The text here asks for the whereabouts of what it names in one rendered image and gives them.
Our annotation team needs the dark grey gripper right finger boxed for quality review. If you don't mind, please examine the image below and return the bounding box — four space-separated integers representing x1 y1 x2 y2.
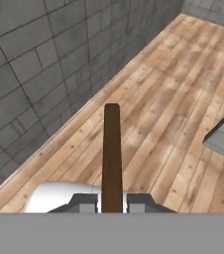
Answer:
126 192 178 214

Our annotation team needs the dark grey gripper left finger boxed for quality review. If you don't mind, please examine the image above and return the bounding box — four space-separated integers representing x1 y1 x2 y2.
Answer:
47 192 99 214

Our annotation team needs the white rounded object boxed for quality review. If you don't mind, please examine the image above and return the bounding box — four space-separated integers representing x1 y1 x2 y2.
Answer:
23 181 103 214

